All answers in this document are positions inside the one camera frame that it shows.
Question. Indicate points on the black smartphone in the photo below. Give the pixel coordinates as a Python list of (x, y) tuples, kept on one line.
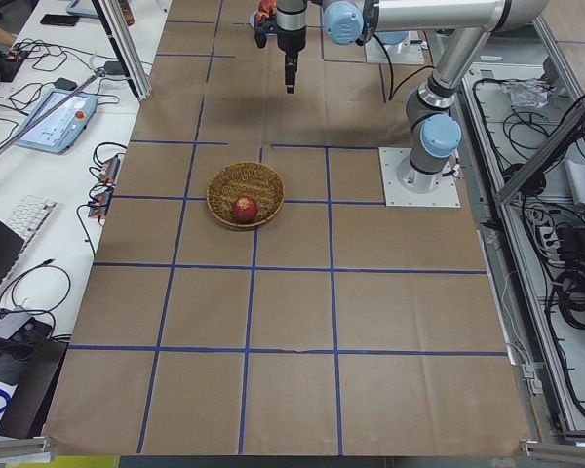
[(59, 20)]

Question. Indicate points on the teach pendant tablet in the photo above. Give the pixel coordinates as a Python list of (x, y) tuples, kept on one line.
[(58, 131)]

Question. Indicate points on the black box on desk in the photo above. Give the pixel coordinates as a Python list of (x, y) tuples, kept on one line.
[(27, 411)]

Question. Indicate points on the red yellow apple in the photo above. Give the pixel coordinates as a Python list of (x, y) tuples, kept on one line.
[(265, 9)]

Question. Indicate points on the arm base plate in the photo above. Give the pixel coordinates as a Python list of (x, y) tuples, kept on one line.
[(376, 53), (405, 187)]

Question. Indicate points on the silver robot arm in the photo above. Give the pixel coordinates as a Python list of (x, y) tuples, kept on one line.
[(398, 43), (436, 135)]

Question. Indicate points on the dark red basket apple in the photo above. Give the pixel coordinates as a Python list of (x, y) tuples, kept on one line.
[(245, 210)]

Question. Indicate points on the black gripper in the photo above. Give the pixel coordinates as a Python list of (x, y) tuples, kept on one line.
[(291, 41)]

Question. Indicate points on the woven wicker basket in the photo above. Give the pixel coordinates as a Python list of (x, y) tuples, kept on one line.
[(245, 195)]

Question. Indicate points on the aluminium frame post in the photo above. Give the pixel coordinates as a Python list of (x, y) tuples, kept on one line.
[(116, 29)]

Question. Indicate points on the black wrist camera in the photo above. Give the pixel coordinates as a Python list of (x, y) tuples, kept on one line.
[(262, 25)]

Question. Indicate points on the white keyboard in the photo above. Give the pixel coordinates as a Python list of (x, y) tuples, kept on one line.
[(30, 215)]

